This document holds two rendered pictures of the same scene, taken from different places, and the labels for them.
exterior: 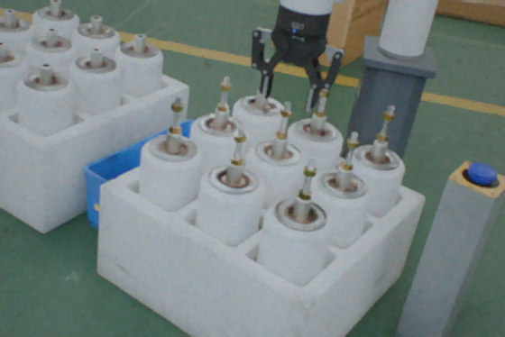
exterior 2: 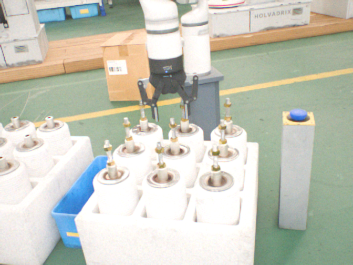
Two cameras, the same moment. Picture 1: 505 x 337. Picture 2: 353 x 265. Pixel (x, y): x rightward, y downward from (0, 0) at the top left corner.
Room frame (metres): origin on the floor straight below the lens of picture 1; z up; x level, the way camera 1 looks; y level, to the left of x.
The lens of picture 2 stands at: (0.20, 0.16, 0.69)
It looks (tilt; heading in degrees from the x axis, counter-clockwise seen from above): 26 degrees down; 345
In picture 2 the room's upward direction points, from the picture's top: 6 degrees counter-clockwise
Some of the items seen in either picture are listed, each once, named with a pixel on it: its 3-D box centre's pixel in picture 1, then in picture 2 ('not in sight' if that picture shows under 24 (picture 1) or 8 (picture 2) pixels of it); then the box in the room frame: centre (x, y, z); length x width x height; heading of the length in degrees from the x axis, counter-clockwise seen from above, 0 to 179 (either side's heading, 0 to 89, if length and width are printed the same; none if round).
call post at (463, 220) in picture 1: (448, 264); (294, 173); (0.88, -0.33, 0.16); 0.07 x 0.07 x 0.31; 59
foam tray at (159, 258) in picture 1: (262, 234); (180, 203); (0.96, -0.04, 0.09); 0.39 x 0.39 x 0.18; 59
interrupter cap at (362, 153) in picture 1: (377, 158); (228, 131); (1.00, -0.20, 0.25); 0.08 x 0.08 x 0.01
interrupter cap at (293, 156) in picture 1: (278, 153); (175, 151); (0.96, -0.04, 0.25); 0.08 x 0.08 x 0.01
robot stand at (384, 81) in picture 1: (381, 116); (200, 111); (1.38, -0.27, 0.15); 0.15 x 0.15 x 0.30; 85
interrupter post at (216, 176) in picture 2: (302, 206); (216, 176); (0.80, -0.08, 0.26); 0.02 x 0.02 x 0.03
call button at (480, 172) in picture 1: (482, 175); (298, 115); (0.87, -0.33, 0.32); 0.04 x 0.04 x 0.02
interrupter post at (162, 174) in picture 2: (234, 172); (162, 173); (0.86, 0.02, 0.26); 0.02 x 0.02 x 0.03
